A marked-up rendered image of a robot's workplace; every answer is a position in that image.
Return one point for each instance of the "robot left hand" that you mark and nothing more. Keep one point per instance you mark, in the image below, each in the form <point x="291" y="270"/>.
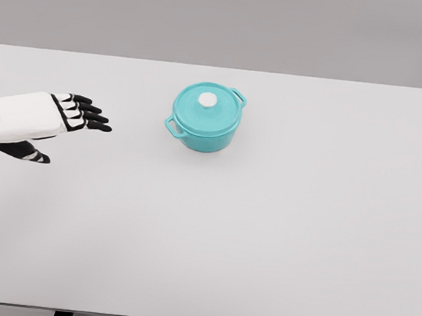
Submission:
<point x="30" y="114"/>

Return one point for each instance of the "teal pot lid white knob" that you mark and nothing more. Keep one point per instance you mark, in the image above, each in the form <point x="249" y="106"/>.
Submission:
<point x="204" y="110"/>

